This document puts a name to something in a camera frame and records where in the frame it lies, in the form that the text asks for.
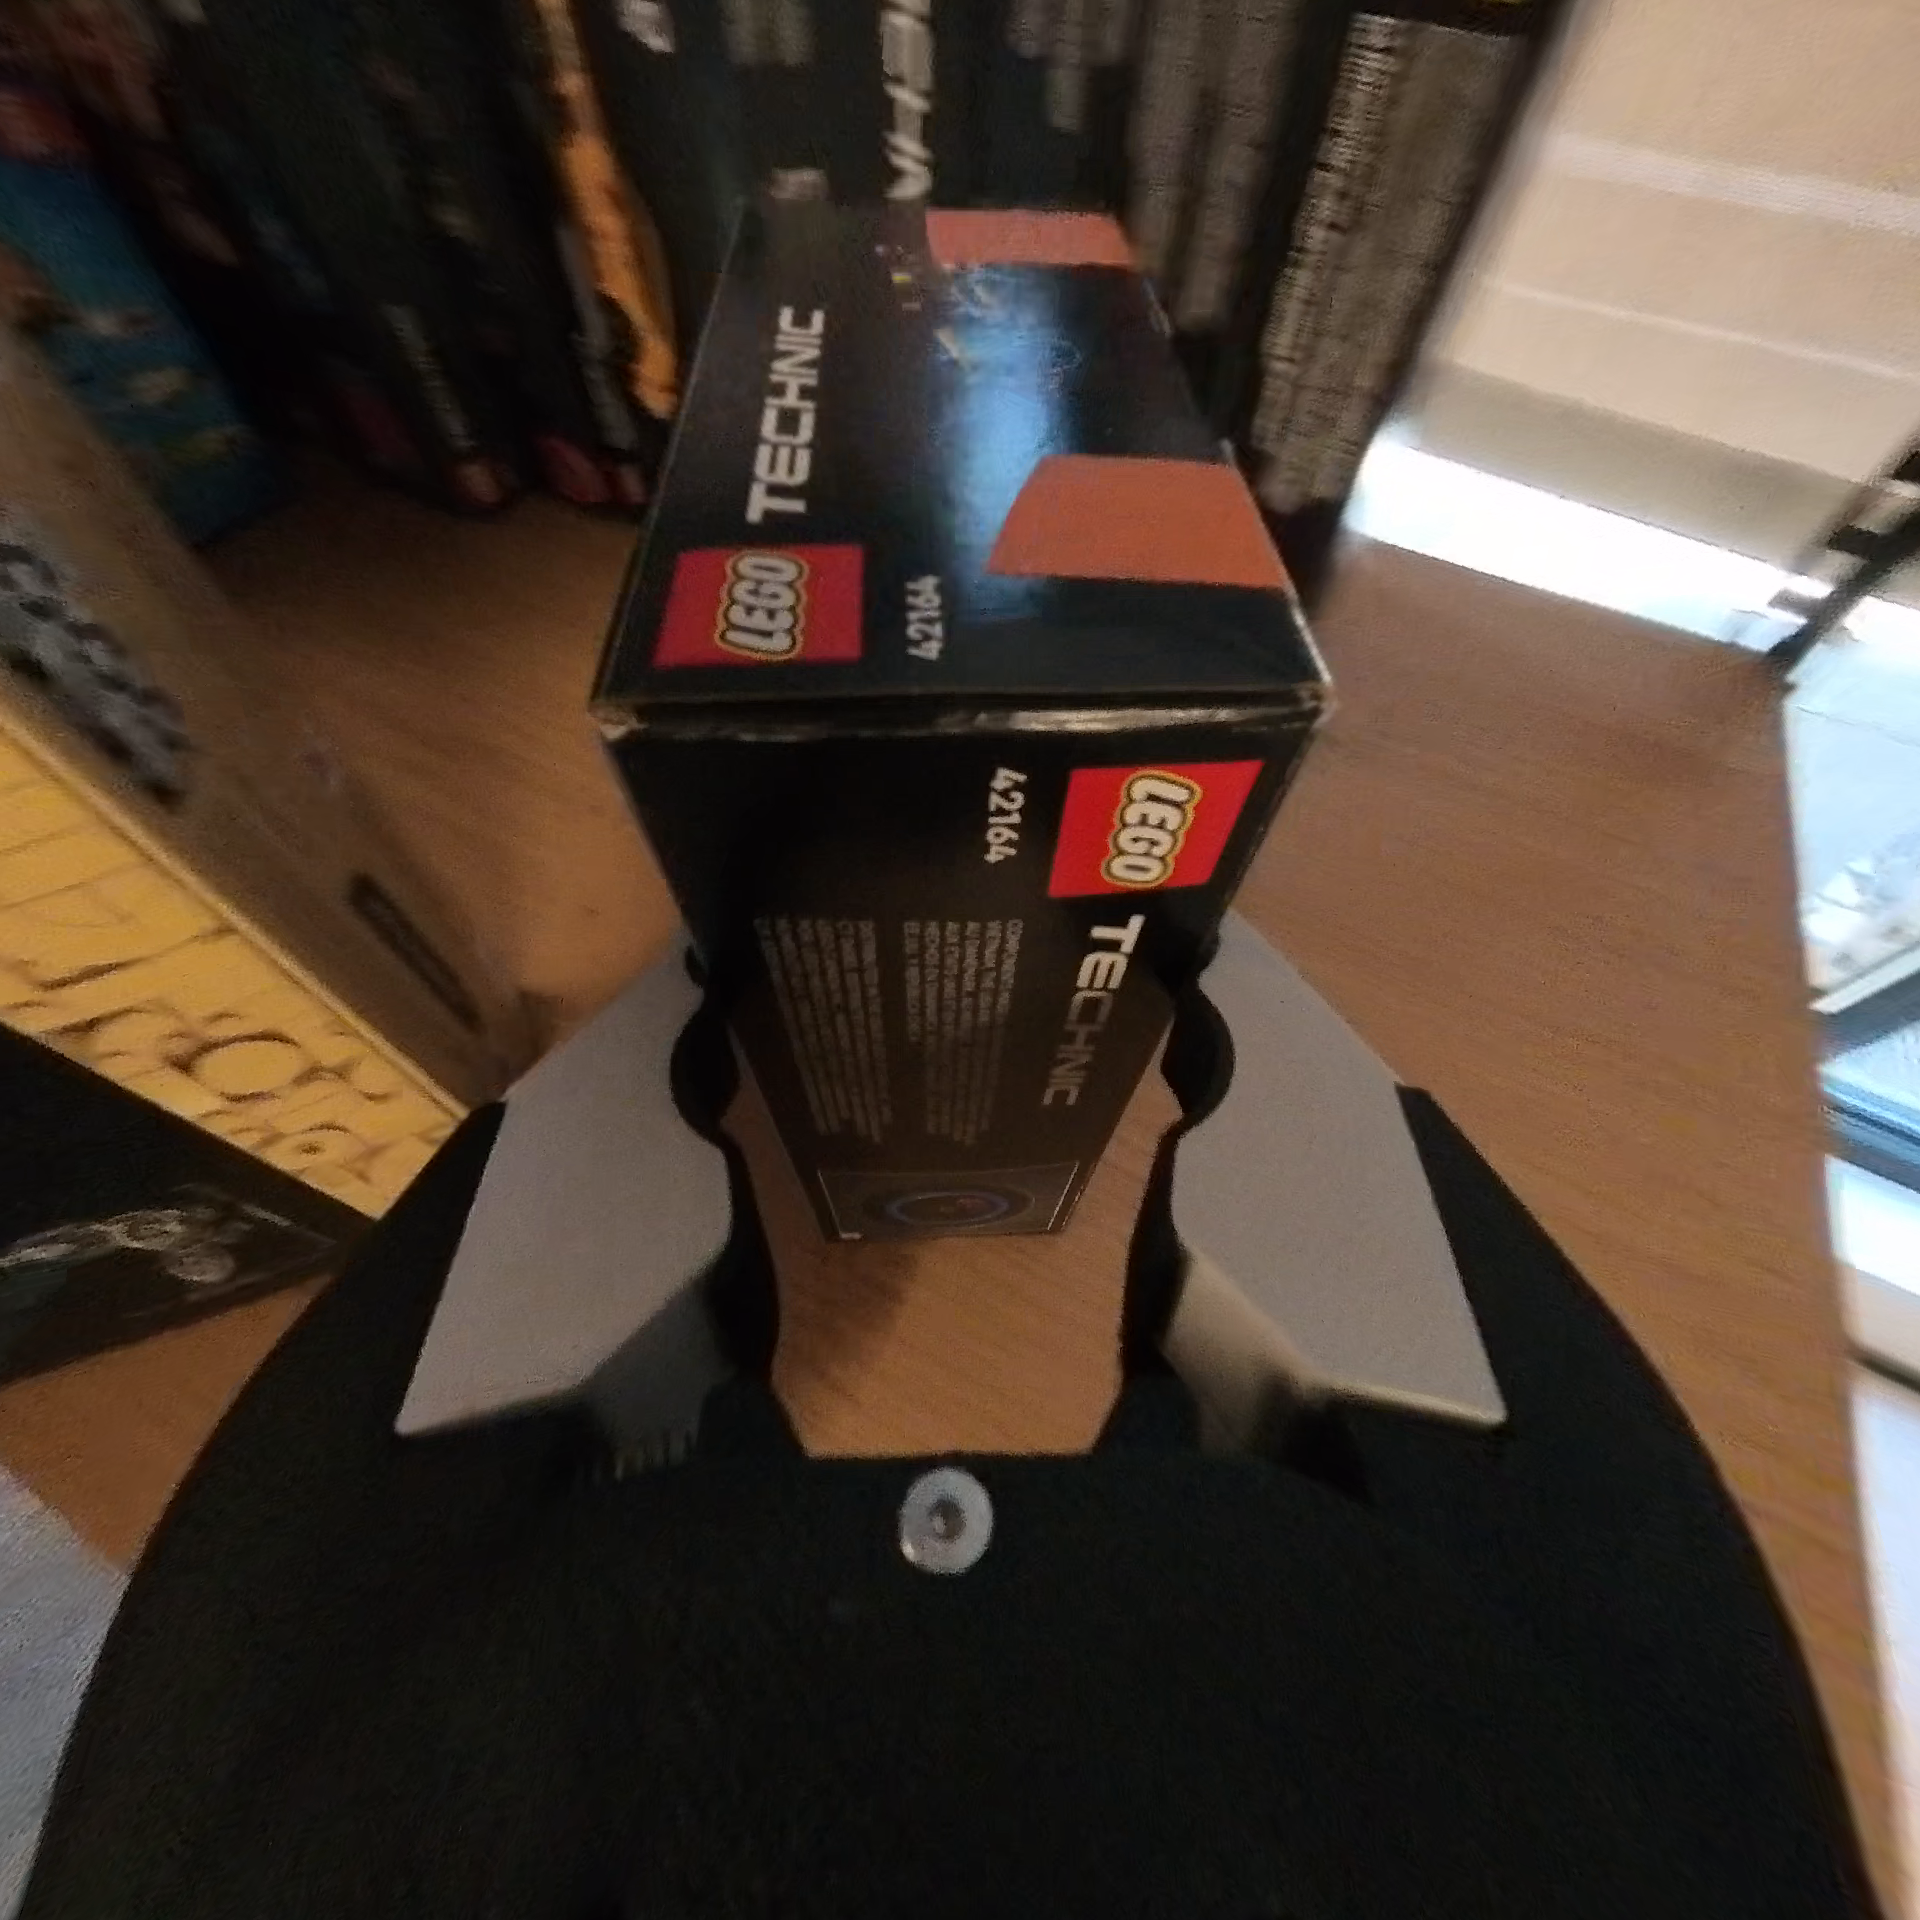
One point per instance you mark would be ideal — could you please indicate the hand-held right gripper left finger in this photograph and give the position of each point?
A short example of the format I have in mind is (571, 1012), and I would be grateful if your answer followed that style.
(584, 1247)

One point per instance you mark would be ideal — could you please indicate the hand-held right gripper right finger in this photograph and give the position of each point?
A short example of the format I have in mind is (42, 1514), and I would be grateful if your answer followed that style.
(1334, 1230)

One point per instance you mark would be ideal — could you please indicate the black metal shelf rack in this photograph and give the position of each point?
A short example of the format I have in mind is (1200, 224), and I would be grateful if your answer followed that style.
(1852, 572)

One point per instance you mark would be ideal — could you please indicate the row of black toy boxes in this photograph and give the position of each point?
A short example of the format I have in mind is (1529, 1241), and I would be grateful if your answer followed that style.
(452, 225)

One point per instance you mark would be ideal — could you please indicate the red tape strip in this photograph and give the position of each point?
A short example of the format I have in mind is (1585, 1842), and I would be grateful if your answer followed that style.
(1036, 241)

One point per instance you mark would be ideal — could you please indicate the beige roller blind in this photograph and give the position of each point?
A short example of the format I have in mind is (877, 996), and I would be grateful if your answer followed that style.
(1682, 225)

